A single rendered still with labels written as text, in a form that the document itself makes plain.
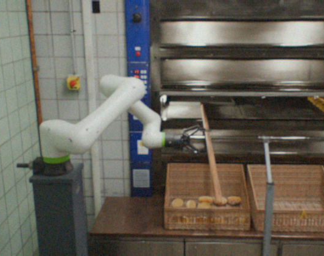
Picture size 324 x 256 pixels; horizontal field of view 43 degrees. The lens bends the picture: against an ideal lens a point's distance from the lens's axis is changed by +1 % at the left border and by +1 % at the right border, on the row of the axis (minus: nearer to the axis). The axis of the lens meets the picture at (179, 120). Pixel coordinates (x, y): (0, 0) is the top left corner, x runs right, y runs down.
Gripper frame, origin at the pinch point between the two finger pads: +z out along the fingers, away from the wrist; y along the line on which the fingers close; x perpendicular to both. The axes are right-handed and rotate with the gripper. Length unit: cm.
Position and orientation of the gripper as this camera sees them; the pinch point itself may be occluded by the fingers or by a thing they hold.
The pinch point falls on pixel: (208, 140)
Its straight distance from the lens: 242.6
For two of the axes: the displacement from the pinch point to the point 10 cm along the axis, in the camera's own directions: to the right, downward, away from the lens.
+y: 0.0, 9.6, 2.6
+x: -0.2, 2.6, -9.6
